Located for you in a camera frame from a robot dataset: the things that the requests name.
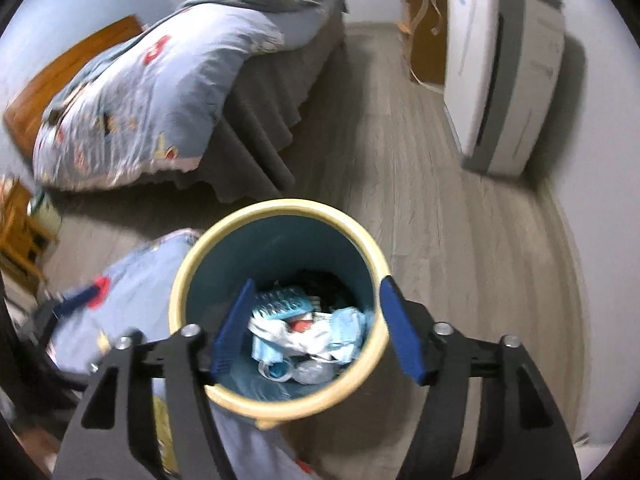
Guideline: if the black plastic bag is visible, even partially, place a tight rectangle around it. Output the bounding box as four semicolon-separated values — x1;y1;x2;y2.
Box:
295;270;353;311

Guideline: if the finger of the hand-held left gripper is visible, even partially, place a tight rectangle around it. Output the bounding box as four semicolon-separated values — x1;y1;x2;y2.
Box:
27;280;110;346

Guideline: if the small green bin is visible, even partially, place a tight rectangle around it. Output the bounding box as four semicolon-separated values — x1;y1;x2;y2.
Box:
30;192;63;233

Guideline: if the wooden cabinet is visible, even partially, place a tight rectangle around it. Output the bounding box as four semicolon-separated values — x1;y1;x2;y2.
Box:
400;0;448;86

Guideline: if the bed with cartoon duvet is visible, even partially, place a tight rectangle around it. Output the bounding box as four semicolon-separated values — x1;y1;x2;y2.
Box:
32;0;333;191

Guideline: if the wooden stool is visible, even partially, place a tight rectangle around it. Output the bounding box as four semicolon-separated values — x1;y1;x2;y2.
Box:
0;175;56;281

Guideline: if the clear plastic bag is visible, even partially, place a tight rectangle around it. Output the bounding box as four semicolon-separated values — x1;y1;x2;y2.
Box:
290;360;341;385

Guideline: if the printed blue cushion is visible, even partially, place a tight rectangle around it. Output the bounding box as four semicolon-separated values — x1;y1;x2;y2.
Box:
47;229;321;480

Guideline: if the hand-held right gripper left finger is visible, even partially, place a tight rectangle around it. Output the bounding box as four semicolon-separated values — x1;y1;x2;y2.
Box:
52;279;257;480

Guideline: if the white cable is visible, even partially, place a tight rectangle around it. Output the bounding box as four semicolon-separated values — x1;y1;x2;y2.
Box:
397;0;446;93

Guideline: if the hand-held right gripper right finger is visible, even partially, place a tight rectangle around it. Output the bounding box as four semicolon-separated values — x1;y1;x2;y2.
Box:
379;276;583;480

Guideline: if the white air purifier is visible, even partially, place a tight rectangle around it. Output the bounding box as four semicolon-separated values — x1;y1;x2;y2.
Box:
442;0;566;176

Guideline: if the blue bin with yellow rim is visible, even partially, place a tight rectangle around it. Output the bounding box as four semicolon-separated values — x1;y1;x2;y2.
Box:
169;199;391;428

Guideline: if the wooden bed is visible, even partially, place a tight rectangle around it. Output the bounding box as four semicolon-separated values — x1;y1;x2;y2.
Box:
2;15;143;161

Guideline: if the blue wet wipes packet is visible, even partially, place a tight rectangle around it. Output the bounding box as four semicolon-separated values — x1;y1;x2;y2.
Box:
248;287;343;363

